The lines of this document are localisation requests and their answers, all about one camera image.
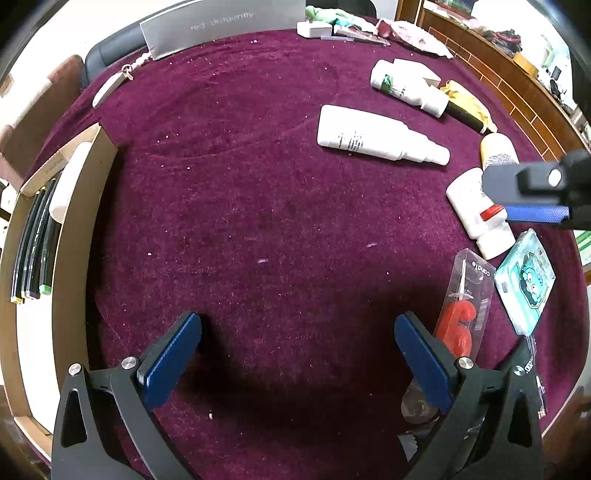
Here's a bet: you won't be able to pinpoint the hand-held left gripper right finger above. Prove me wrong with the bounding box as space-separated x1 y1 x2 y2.
394 312 546 480

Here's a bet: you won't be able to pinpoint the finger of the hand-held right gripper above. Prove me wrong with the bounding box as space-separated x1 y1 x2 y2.
505 205 574 228
482 161 570 206

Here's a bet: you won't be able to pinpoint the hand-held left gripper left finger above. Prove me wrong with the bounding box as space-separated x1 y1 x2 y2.
51 312 203 480

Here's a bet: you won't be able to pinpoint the yellow round jar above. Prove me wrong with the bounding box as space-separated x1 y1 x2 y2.
479 132 520 172

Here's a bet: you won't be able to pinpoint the white bottle red label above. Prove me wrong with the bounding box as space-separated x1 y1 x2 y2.
446 167 516 260

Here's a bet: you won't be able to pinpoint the red candle clear package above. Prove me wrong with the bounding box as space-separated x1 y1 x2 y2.
401 248 496 424

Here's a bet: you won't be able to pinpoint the teal cartoon tissue pack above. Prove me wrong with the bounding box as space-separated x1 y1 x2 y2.
494 229 557 336

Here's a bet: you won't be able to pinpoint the black snack packet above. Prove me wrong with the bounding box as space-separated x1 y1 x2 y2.
505 336 548 418

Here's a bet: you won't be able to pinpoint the cardboard box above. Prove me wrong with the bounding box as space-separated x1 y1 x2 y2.
0 122 119 462

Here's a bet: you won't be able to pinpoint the white bottle green label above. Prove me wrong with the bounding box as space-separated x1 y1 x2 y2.
370 60 450 116

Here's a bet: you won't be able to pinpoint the white spray bottle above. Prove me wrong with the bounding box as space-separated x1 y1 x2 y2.
317 104 451 166

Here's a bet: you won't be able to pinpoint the black marker green cap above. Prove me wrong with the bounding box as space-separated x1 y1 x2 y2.
33 178 62 296

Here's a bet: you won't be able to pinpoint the black marker purple cap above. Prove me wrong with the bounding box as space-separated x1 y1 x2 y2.
22 180 56 299

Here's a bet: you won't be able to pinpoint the markers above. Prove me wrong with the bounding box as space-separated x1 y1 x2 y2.
10 185 51 304

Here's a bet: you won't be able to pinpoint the plain white bottle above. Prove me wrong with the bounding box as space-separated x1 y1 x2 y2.
48 141 93 223

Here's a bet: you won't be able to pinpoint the yellow and black tube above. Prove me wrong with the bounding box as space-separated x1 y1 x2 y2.
438 80 498 136

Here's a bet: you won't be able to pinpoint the wooden brick-pattern counter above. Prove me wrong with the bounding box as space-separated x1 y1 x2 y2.
396 0 591 154

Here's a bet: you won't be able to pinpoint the pink cloth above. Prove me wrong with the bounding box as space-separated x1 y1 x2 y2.
376 18 454 59

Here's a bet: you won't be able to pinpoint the maroon velvet tablecloth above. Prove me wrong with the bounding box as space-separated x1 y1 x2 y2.
28 16 587 480

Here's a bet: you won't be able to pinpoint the green cloth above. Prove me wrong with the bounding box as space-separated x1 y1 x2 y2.
307 6 366 28

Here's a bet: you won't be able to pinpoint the white charger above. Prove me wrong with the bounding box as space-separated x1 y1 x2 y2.
296 20 334 38

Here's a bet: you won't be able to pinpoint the brown chair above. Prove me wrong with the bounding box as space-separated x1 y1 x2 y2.
0 54 85 191

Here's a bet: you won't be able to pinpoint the black sofa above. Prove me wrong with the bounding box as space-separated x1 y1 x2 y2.
83 21 149 89

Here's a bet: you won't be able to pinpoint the long grey box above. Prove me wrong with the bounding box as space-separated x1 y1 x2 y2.
139 0 308 61

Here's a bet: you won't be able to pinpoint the white keychain tag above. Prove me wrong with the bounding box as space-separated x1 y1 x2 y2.
92 65 136 110

